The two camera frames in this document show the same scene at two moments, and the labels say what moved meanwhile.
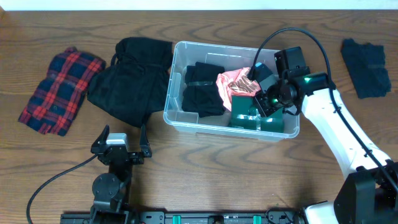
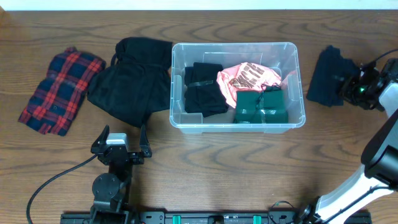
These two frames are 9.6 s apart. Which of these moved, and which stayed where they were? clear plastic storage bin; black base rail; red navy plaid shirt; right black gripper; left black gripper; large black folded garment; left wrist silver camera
Moved: right black gripper; clear plastic storage bin
Stayed: red navy plaid shirt; black base rail; large black folded garment; left black gripper; left wrist silver camera
